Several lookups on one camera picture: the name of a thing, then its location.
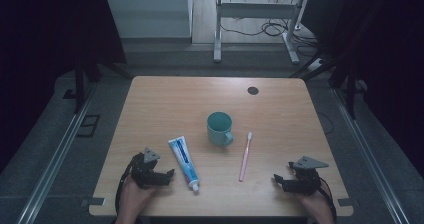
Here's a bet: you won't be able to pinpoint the black floor cables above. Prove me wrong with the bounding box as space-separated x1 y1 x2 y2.
220 17 322 57

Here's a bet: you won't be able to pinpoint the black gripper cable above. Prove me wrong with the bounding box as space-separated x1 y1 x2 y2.
114 153 141 216
316 176 338 224

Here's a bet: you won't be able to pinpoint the white desk frame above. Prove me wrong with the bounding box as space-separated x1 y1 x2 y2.
213 0 311 65

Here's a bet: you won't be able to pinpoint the person's right hand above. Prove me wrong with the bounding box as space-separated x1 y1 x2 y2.
297 189 334 220

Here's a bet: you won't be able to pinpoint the teal cup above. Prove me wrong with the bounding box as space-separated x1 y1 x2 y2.
206 111 234 148

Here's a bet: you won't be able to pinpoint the pink toothbrush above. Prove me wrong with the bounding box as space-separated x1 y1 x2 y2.
238 131 253 183

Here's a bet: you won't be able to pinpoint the black metal stand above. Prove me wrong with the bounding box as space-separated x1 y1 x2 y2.
72 47 135 115
289 48 359 120

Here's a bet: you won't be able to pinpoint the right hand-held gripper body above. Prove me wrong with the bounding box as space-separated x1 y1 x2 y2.
288 155 330 196

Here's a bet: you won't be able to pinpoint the dark curtain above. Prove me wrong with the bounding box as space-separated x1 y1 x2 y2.
301 0 424 178
0 0 128 173

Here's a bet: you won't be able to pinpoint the aluminium floor rail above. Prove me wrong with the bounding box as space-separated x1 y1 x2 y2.
15 83 98 224
330 86 412 224

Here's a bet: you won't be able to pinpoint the white and blue toothpaste tube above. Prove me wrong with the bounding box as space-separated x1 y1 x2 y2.
167 135 201 193

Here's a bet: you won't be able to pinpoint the person's left hand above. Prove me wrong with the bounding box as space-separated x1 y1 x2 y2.
117 175 158 220

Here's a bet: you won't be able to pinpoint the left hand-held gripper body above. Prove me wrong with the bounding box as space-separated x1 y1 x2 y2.
128 147 168 189

